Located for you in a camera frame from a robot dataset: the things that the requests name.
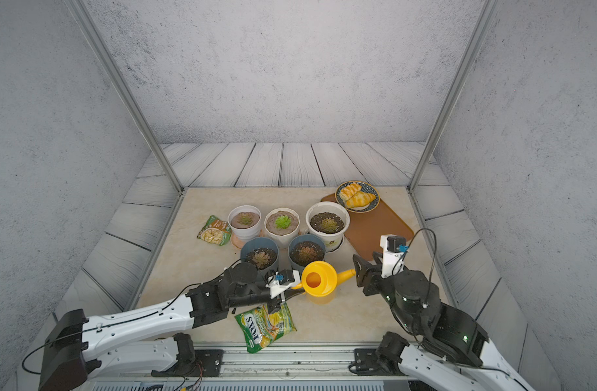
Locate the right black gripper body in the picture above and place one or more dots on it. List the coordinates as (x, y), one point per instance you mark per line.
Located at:
(377, 283)

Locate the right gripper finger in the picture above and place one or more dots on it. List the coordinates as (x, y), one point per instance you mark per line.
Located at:
(378, 257)
(363, 270)

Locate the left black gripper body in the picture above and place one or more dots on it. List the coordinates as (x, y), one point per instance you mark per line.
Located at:
(274, 304)

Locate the yellow plastic watering can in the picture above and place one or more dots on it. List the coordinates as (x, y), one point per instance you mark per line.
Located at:
(320, 280)

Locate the blue pot succulent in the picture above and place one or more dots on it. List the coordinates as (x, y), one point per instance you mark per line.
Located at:
(304, 250)
(263, 253)

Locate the white ribbed pot green succulent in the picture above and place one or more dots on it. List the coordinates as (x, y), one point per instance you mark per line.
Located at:
(282, 226)

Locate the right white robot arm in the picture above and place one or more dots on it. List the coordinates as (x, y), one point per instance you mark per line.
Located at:
(452, 352)

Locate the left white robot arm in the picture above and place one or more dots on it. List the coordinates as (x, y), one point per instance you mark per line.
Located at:
(76, 345)

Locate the large white pot dark soil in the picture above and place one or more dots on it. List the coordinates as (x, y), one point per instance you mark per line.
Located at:
(329, 222)

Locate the white round pot pinkish soil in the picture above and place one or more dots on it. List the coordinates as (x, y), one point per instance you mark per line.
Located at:
(245, 222)

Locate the green Fox's candy bag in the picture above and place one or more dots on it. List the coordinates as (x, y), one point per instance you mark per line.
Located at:
(261, 328)

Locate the brown rectangular tray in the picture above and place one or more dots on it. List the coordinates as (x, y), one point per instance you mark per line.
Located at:
(363, 234)

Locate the lower yellow pastry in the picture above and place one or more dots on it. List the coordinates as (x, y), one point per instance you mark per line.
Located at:
(360, 200)

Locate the yellow pastry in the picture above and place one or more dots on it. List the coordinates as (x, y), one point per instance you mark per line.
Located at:
(360, 200)
(349, 190)

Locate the blue patterned plate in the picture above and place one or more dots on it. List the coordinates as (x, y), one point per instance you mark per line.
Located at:
(366, 187)

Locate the terracotta saucer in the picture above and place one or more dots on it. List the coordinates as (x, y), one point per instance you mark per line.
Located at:
(240, 243)

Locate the upper yellow pastry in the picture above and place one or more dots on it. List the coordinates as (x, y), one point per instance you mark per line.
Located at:
(349, 190)

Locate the green snack packet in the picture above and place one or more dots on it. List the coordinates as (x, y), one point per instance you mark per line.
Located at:
(215, 231)

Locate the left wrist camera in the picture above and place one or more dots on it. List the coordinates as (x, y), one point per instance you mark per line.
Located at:
(279, 281)

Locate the aluminium front rail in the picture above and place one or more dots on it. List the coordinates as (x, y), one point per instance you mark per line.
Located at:
(285, 362)

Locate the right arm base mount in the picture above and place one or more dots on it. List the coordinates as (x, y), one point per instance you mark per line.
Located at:
(385, 360)

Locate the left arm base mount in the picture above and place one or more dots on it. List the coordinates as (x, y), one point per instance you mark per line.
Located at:
(191, 361)

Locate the right aluminium frame post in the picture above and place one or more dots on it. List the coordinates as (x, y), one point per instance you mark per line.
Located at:
(473, 47)

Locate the aluminium frame post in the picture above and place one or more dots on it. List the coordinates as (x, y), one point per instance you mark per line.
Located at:
(473, 47)
(93, 37)

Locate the left aluminium frame post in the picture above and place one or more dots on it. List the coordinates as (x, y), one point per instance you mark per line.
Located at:
(93, 37)

